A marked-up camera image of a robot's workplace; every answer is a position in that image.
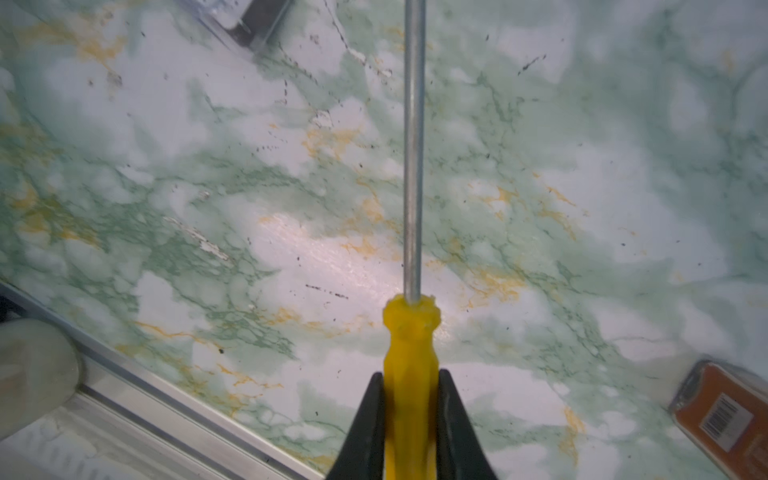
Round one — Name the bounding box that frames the aluminium frame rail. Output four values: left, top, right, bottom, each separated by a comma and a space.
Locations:
1, 284, 322, 479

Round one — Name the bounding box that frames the yellow handled screwdriver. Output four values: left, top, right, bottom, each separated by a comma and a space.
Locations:
383, 1, 440, 479

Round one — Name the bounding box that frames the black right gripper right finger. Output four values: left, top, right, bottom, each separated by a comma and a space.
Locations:
436, 369, 498, 480

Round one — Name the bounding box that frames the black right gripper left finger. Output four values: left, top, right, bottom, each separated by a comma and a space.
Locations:
326, 372, 386, 480

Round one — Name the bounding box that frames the clear plastic packaged item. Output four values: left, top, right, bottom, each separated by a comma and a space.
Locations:
178, 0, 291, 52

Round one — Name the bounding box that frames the orange packaged box with barcode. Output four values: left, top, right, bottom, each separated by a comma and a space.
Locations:
669, 358, 767, 480

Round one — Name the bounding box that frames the white rounded object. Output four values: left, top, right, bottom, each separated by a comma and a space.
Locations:
1, 318, 82, 439

